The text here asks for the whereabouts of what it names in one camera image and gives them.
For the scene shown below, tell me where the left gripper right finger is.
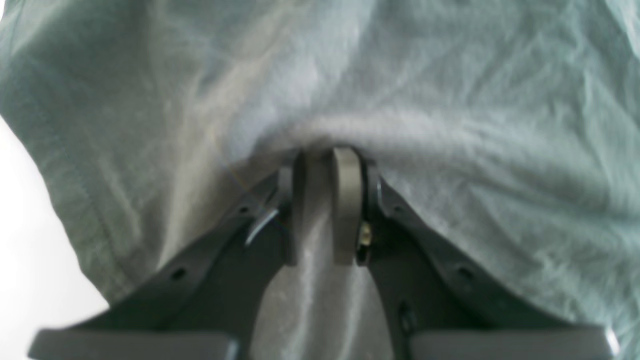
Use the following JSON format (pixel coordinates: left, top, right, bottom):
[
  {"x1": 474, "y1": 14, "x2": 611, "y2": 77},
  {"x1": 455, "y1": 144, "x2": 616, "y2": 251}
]
[{"x1": 333, "y1": 146, "x2": 620, "y2": 360}]

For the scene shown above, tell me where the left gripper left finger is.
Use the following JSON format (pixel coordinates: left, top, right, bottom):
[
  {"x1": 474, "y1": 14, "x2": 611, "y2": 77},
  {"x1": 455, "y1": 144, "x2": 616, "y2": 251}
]
[{"x1": 28, "y1": 150, "x2": 304, "y2": 360}]

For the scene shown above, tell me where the dark grey T-shirt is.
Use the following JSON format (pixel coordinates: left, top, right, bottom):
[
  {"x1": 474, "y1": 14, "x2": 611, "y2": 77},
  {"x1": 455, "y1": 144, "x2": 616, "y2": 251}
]
[{"x1": 1, "y1": 0, "x2": 640, "y2": 360}]

